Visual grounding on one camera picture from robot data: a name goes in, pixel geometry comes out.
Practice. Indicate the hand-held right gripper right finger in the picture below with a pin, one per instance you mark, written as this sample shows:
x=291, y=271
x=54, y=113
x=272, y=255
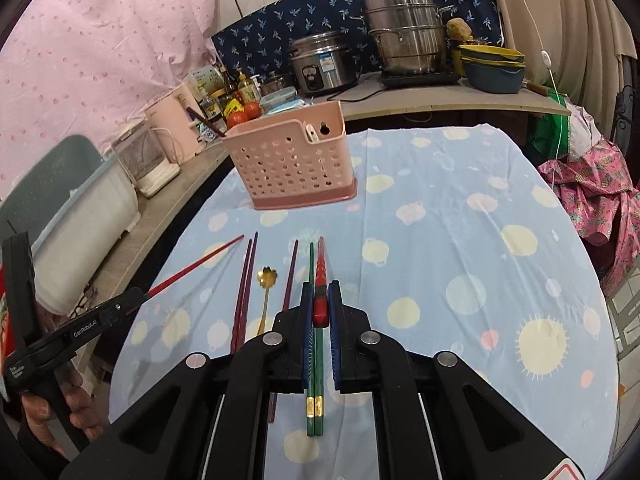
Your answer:
x=334, y=340

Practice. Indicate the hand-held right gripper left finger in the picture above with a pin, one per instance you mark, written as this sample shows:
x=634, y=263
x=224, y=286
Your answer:
x=308, y=340

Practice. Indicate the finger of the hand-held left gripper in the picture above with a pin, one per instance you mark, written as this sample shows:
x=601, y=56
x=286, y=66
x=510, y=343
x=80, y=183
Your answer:
x=100, y=322

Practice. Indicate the red patterned chopstick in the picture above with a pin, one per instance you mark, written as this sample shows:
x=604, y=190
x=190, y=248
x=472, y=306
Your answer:
x=321, y=270

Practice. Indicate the gold flower spoon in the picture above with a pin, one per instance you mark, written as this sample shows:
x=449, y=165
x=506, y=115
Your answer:
x=262, y=280

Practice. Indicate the pink perforated utensil basket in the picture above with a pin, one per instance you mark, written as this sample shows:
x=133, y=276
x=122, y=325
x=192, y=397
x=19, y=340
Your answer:
x=290, y=165

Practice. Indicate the person's left hand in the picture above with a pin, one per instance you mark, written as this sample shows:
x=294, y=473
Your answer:
x=40, y=412

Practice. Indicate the red printed bag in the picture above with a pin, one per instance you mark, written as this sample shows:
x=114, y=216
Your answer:
x=5, y=310

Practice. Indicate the white dish drainer box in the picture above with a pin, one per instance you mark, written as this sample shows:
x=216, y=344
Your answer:
x=90, y=210

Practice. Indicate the clear glass electric pot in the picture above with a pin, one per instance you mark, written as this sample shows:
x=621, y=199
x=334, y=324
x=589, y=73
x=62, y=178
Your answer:
x=145, y=160

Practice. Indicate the blue dotted tablecloth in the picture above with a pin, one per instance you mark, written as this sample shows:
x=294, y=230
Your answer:
x=450, y=210

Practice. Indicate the small white utensil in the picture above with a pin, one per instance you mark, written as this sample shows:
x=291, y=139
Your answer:
x=313, y=133

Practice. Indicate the pink electric kettle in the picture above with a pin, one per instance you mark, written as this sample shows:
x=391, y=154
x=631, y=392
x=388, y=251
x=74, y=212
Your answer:
x=170, y=125

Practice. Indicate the red tomato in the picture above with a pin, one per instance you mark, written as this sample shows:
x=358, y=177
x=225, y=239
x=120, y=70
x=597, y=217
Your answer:
x=253, y=110
x=236, y=120

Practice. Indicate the blue wet wipes packet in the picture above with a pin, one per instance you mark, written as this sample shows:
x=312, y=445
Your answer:
x=295, y=105

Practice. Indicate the pink dotted cloth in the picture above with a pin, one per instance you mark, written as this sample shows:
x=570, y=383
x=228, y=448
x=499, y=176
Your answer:
x=100, y=60

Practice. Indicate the blue lid food container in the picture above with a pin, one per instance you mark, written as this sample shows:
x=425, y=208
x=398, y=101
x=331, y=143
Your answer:
x=280, y=96

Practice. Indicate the small lidded steel pot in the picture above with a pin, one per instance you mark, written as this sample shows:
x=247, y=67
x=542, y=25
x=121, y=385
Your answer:
x=279, y=82

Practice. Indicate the yellow label oil bottle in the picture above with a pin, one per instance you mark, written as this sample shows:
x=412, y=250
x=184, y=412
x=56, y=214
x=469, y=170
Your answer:
x=247, y=87

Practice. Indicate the white carton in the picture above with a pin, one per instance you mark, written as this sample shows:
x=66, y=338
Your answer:
x=202, y=80

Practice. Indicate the steel rice cooker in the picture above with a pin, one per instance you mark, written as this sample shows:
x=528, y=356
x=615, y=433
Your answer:
x=320, y=65

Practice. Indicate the black induction cooker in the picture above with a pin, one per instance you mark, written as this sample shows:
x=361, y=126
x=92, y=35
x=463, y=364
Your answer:
x=425, y=79

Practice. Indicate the green bag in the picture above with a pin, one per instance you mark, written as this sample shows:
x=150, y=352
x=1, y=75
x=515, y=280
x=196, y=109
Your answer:
x=550, y=130

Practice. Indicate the pink pineapple print cloth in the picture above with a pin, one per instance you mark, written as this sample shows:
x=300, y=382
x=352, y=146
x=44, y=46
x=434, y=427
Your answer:
x=600, y=195

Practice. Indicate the blue bowl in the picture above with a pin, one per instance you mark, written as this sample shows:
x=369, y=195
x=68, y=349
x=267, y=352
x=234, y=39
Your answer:
x=492, y=80

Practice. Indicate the stainless steel steamer pot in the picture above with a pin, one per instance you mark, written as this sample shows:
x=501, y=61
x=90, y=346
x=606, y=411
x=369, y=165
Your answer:
x=405, y=35

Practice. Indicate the yellow bowl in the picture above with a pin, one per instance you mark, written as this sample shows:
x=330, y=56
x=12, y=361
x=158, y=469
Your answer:
x=492, y=52

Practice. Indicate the navy leaf print cloth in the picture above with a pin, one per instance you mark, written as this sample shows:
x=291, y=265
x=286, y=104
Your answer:
x=325, y=5

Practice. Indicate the brown loofah sponge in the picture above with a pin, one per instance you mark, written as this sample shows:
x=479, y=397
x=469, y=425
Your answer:
x=459, y=29

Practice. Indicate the beige curtain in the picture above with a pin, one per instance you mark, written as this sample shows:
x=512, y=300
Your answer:
x=590, y=20

